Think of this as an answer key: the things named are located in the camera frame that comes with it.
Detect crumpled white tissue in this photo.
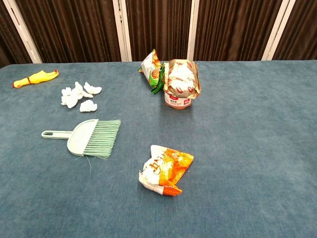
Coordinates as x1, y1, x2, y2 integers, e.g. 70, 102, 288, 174
79, 99, 98, 113
60, 81, 94, 109
83, 81, 103, 95

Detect blue felt table cover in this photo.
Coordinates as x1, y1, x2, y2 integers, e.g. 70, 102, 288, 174
0, 59, 317, 238

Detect small green broom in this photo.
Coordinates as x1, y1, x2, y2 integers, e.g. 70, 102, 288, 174
41, 118, 122, 174

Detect orange white chips bag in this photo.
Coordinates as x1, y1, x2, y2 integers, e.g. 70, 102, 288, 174
138, 144, 195, 197

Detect yellow rubber chicken toy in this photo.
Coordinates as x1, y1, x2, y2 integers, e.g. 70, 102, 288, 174
12, 69, 59, 89

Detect green orange snack bag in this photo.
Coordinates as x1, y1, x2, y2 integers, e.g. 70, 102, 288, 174
138, 49, 166, 95

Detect dark brown curtain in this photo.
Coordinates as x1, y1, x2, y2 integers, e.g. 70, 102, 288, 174
0, 0, 317, 69

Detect red label plastic cup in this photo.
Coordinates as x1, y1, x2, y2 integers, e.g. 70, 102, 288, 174
164, 90, 194, 110

